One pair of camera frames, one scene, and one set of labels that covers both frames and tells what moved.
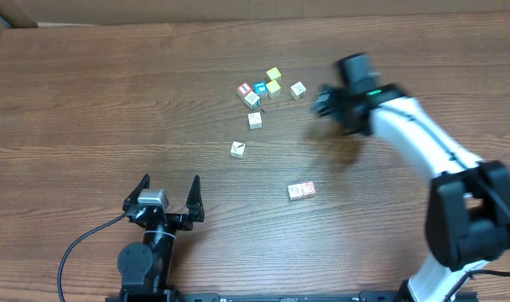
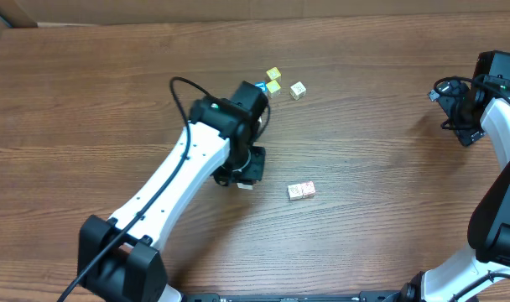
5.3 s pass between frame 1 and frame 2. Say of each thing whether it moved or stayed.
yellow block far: stayed
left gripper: moved
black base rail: stayed
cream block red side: stayed
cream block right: stayed
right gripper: moved
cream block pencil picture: moved
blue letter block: stayed
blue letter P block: stayed
